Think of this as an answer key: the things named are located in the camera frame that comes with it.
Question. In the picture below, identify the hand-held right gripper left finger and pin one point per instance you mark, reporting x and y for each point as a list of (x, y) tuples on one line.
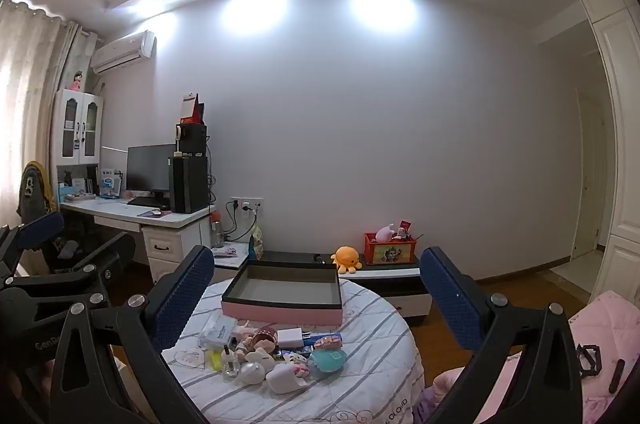
[(184, 299)]

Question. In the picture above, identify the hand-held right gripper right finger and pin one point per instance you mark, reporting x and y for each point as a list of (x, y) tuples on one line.
[(450, 304)]

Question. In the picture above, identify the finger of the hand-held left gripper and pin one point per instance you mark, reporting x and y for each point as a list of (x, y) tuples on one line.
[(112, 254), (42, 228)]

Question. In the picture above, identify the yellow highlighter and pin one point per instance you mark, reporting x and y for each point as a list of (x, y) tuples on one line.
[(216, 360)]

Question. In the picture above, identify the baby doll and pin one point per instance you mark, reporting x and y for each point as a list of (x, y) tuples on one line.
[(245, 334)]

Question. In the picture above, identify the small glass bottle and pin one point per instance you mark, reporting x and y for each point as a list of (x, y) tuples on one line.
[(230, 366)]

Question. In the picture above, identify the rose gold jar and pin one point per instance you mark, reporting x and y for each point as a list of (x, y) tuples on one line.
[(265, 338)]

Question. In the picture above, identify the pink storage box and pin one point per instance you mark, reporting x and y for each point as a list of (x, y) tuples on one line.
[(280, 310)]

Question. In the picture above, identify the white round figurine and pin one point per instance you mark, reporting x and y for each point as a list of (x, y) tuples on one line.
[(251, 373)]

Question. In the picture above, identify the dark blue small box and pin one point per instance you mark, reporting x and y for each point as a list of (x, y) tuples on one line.
[(290, 349)]

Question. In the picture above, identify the white ceramic holder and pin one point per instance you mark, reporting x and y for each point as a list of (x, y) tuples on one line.
[(282, 379)]

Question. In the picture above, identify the blue highlighter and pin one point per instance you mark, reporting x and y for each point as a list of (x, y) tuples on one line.
[(309, 345)]

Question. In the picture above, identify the teal round compact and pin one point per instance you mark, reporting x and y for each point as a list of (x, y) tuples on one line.
[(327, 363)]

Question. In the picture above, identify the black office chair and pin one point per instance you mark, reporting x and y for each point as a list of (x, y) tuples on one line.
[(70, 249)]

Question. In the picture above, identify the dark hooded jacket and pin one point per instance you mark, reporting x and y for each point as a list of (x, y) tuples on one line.
[(32, 189)]

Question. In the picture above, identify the black and white low cabinet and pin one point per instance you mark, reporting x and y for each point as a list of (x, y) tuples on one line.
[(410, 299)]

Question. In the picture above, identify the white desk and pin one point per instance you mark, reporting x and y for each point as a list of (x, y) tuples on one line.
[(172, 244)]

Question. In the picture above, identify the clear heart sticker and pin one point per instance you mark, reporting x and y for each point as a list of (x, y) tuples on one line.
[(192, 356)]

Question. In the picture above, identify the stack of papers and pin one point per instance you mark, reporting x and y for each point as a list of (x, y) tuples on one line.
[(227, 250)]

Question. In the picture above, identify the blue and white box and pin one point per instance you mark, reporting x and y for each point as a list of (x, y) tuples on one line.
[(109, 184)]

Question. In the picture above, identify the red-capped bottle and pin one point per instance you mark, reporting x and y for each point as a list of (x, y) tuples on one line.
[(216, 231)]

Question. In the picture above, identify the red toy crate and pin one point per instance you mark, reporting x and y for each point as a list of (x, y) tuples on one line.
[(390, 250)]

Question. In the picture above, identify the snack bag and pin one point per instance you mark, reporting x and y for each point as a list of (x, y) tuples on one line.
[(256, 246)]

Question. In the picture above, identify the red and white card box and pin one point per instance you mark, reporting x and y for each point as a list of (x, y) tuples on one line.
[(405, 226)]

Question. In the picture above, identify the black computer monitor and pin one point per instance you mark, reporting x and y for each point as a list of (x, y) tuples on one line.
[(150, 169)]

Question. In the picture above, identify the pink plush toy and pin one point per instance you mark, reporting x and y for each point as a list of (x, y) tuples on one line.
[(386, 234)]

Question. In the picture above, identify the black computer tower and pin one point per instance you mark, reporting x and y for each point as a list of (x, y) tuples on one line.
[(187, 184)]

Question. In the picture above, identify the white charger plug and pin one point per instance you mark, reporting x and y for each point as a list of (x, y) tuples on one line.
[(289, 338)]

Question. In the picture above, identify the round table, striped cloth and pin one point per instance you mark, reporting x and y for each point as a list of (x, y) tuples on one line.
[(370, 384)]

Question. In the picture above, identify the orange octopus plush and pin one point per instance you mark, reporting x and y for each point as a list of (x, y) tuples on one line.
[(345, 258)]

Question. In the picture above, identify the beige curtain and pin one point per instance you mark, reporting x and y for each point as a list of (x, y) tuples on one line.
[(25, 104)]

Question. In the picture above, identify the pink candy packet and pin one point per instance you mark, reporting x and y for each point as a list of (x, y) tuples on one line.
[(327, 341)]

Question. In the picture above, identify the white glass-door cabinet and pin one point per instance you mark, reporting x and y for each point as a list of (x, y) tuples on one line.
[(79, 104)]

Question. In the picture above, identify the black speaker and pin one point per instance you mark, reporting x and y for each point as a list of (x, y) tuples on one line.
[(192, 139)]

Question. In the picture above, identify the small pink doll figure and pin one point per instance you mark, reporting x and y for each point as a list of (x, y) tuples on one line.
[(76, 83)]

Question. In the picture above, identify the pink blanket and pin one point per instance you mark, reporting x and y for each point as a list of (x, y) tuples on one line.
[(600, 319)]

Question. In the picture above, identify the white door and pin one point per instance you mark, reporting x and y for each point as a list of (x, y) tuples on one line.
[(590, 179)]

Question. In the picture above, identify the white air conditioner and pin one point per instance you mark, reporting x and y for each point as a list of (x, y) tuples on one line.
[(122, 52)]

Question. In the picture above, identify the white wardrobe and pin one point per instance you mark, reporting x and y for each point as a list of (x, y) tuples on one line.
[(620, 129)]

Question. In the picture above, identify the white wall outlet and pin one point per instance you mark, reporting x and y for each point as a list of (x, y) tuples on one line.
[(247, 204)]

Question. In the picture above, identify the black plastic frame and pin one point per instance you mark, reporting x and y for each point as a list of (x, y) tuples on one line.
[(580, 349)]

